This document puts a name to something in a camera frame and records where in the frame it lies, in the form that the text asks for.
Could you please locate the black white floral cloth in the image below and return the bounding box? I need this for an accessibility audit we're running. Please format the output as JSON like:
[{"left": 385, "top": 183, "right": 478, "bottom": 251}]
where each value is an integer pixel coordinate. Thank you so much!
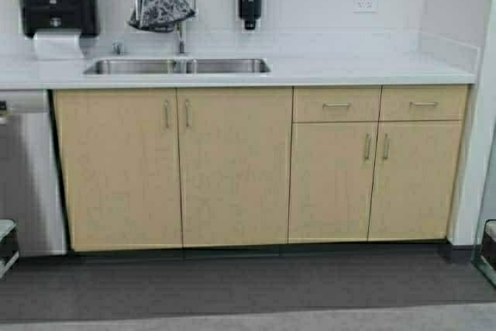
[{"left": 128, "top": 0, "right": 196, "bottom": 33}]

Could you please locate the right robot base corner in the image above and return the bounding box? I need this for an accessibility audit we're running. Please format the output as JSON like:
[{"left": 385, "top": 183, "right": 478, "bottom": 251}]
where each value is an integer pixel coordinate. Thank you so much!
[{"left": 480, "top": 219, "right": 495, "bottom": 269}]

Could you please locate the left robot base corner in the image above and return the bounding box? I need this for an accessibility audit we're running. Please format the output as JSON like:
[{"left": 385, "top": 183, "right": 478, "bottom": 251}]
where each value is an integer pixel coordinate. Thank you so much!
[{"left": 1, "top": 219, "right": 19, "bottom": 278}]

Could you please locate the right beige sink cabinet door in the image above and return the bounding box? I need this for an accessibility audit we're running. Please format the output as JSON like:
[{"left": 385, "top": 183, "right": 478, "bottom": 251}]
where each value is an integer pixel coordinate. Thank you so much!
[{"left": 177, "top": 88, "right": 293, "bottom": 247}]

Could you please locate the beige sink cabinet door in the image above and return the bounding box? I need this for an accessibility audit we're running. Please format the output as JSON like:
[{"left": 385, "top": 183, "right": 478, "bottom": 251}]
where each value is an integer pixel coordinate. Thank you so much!
[
  {"left": 177, "top": 88, "right": 293, "bottom": 247},
  {"left": 53, "top": 88, "right": 182, "bottom": 252}
]

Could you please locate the left beige drawer front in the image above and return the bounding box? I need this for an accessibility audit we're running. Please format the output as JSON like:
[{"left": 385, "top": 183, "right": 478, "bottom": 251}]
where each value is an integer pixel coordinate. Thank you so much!
[{"left": 294, "top": 86, "right": 381, "bottom": 122}]

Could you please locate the beige drawer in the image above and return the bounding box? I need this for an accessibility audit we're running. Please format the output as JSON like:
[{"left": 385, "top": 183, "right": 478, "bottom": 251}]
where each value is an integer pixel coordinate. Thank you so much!
[
  {"left": 294, "top": 86, "right": 381, "bottom": 122},
  {"left": 380, "top": 84, "right": 468, "bottom": 122}
]

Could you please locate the left small beige cabinet door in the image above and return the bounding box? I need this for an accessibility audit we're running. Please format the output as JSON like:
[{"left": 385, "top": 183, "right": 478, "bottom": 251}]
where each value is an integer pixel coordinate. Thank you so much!
[{"left": 288, "top": 122, "right": 377, "bottom": 243}]

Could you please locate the small beige cabinet door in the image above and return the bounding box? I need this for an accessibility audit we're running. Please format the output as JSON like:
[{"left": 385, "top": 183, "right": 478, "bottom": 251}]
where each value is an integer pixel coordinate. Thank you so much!
[
  {"left": 288, "top": 122, "right": 377, "bottom": 243},
  {"left": 368, "top": 121, "right": 462, "bottom": 241}
]

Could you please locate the stainless steel double sink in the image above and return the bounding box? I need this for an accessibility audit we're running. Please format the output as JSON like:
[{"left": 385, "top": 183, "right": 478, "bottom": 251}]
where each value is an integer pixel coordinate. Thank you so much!
[{"left": 84, "top": 58, "right": 271, "bottom": 75}]

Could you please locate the left beige sink cabinet door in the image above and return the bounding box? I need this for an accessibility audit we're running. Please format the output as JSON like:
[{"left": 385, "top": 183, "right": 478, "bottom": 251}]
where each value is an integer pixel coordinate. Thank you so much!
[{"left": 53, "top": 88, "right": 182, "bottom": 252}]

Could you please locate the small chrome air gap cap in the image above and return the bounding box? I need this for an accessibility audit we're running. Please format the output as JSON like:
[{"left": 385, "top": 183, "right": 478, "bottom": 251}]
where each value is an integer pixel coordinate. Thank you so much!
[{"left": 112, "top": 41, "right": 125, "bottom": 55}]

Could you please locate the right beige drawer front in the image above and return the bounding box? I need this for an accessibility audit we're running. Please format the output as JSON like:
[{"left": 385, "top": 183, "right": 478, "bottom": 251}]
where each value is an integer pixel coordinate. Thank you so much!
[{"left": 380, "top": 84, "right": 468, "bottom": 122}]

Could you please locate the right small beige cabinet door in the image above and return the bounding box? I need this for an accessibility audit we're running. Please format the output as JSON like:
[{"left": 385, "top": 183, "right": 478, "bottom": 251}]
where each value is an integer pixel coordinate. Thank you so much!
[{"left": 368, "top": 121, "right": 462, "bottom": 241}]

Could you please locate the stainless steel dishwasher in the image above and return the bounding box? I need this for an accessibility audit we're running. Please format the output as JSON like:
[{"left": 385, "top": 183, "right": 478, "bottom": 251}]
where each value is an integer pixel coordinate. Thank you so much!
[{"left": 1, "top": 90, "right": 68, "bottom": 257}]

